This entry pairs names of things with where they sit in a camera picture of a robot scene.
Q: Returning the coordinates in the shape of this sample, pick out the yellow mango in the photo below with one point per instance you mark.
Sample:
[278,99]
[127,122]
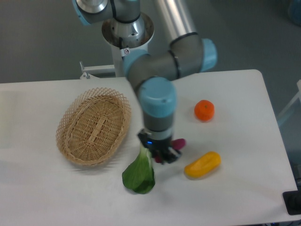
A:
[203,165]

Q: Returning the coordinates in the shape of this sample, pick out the black device at table edge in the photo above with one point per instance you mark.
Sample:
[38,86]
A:
[292,201]

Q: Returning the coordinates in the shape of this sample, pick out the orange mandarin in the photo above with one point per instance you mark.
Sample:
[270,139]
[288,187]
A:
[204,110]

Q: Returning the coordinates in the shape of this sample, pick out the white frame at right edge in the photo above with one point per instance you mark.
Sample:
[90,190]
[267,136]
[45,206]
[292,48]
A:
[290,107]

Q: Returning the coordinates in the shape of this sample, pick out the white metal base frame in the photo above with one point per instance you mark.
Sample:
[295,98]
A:
[102,71]

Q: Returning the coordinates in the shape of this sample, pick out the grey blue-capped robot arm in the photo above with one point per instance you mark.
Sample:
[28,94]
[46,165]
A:
[151,77]

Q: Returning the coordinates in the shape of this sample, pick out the purple sweet potato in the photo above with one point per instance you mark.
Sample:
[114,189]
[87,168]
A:
[177,145]

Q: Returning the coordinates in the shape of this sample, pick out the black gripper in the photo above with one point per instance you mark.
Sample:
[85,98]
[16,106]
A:
[162,148]

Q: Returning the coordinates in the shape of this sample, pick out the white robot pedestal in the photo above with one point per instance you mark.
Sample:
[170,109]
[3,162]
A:
[124,38]

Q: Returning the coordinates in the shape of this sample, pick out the green bok choy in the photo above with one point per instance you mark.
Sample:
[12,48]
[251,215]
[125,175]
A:
[139,175]

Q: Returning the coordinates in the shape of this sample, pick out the woven wicker oval basket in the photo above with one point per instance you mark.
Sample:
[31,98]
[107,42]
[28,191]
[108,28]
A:
[94,126]

